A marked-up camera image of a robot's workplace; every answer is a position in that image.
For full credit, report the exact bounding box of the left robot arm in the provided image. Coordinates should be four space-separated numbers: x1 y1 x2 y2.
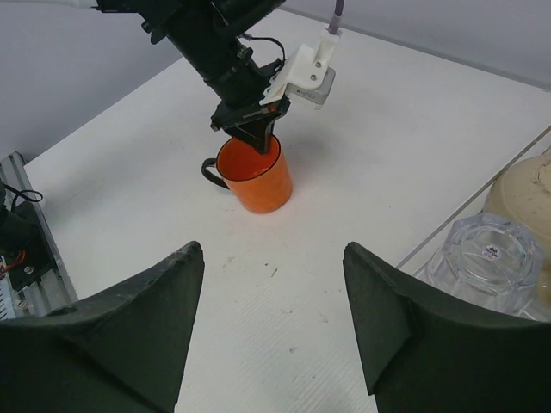
74 1 289 154

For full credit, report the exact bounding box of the beige mug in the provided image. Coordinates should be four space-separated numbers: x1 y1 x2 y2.
483 153 551 306

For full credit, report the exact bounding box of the orange mug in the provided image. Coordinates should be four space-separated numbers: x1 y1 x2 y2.
201 136 293 213

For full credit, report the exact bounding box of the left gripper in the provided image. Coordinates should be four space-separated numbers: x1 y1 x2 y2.
189 36 290 155

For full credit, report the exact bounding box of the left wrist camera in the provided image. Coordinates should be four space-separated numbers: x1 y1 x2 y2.
259 28 342 109

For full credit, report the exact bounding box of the aluminium mounting rail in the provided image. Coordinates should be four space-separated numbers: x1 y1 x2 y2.
1 152 77 321

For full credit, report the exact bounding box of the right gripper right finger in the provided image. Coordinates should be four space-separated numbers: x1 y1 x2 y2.
343 243 550 412

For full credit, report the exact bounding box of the clear plastic cup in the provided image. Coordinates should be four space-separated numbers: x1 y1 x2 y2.
418 213 544 315

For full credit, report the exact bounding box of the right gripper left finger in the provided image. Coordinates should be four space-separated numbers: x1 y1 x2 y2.
1 241 205 412

